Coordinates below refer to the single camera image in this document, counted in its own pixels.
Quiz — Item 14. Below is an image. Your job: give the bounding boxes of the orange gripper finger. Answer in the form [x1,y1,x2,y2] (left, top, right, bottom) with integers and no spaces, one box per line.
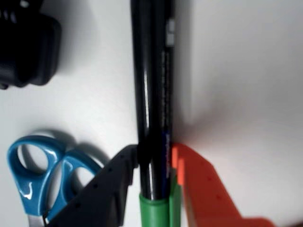
[171,143,278,227]

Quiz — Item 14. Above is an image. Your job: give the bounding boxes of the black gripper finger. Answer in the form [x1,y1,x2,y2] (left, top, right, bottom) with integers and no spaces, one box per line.
[44,144,140,227]

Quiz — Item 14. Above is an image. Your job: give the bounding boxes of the black marker with green cap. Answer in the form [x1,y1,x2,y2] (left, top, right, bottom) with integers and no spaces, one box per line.
[130,0,183,227]

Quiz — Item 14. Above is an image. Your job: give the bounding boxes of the black bag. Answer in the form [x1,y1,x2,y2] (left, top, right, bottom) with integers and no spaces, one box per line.
[0,0,63,91]

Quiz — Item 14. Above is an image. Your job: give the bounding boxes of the blue handled scissors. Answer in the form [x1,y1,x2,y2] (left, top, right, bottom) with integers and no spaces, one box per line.
[6,134,105,227]

